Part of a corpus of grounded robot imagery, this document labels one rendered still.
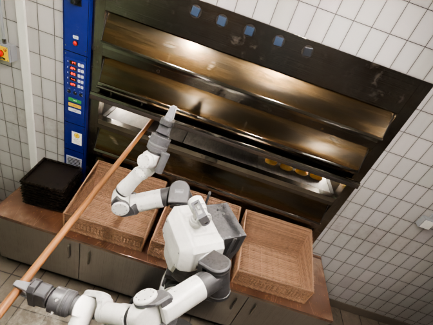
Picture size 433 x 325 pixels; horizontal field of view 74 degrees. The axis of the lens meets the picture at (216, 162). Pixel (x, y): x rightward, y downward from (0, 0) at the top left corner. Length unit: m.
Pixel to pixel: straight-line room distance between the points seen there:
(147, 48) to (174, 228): 1.09
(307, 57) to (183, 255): 1.24
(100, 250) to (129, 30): 1.41
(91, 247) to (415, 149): 2.19
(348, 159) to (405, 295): 1.57
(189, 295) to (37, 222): 1.46
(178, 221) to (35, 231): 1.29
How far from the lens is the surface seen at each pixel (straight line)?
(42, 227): 2.25
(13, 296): 1.28
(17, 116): 2.58
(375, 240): 2.64
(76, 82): 2.12
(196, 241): 1.17
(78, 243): 2.20
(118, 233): 2.04
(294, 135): 1.94
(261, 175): 2.09
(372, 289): 3.12
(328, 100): 1.88
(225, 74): 1.78
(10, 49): 2.28
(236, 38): 1.74
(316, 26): 1.75
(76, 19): 1.99
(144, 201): 1.38
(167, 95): 1.91
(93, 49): 2.02
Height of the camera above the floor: 2.29
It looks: 34 degrees down
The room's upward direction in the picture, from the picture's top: 20 degrees clockwise
